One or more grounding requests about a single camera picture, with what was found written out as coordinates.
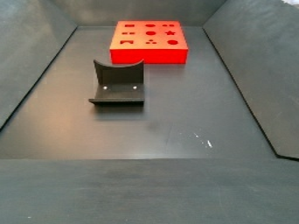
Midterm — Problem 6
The red shape sorter box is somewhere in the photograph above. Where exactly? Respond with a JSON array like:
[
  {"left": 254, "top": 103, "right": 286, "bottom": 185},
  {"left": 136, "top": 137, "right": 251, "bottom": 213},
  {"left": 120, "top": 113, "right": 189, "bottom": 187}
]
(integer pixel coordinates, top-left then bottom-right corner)
[{"left": 110, "top": 21, "right": 189, "bottom": 64}]

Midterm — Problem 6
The black curved holder bracket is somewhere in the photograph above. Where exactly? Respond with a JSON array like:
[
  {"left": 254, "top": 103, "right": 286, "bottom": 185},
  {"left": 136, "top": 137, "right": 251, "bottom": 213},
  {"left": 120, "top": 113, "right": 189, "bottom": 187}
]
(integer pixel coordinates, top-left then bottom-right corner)
[{"left": 88, "top": 60, "right": 146, "bottom": 105}]

